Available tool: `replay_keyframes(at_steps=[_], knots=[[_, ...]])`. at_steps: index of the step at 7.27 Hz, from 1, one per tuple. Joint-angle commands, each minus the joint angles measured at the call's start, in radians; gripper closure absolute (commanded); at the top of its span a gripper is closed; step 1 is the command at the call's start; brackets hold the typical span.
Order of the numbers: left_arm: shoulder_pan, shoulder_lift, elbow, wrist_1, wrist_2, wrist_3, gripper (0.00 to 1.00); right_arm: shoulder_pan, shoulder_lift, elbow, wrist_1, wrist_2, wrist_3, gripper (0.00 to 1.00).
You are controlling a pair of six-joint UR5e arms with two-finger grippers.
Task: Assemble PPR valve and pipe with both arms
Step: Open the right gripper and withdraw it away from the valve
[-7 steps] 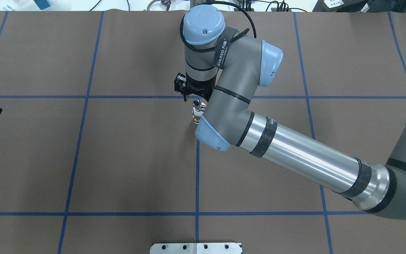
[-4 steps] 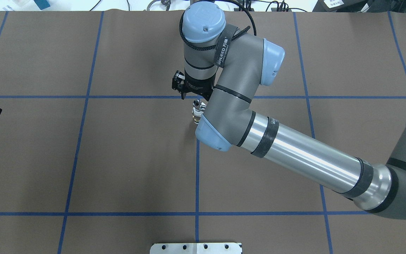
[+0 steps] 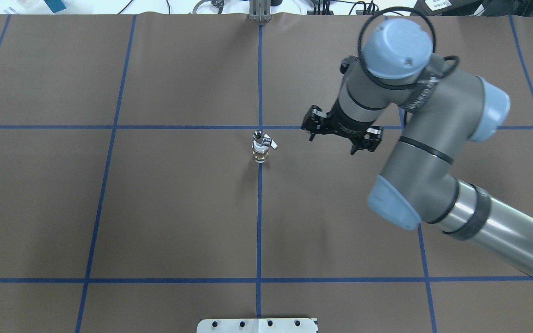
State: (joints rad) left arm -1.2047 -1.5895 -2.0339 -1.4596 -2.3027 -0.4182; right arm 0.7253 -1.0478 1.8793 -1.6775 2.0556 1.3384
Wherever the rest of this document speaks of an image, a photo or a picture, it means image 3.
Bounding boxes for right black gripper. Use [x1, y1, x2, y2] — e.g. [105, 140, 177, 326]
[301, 99, 384, 155]

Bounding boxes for small metal pipe fitting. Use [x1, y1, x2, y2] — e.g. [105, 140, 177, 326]
[252, 130, 279, 153]

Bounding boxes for white PPR valve brass base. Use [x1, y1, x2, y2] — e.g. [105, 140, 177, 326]
[252, 142, 269, 164]

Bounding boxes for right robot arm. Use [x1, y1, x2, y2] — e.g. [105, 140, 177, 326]
[302, 15, 533, 278]

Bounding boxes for brown kraft paper mat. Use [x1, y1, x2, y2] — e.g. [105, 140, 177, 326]
[0, 12, 533, 333]

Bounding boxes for aluminium frame post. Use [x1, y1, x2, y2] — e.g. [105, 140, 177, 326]
[248, 0, 272, 23]

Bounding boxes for white pedestal column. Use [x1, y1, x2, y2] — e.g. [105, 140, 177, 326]
[196, 318, 319, 333]

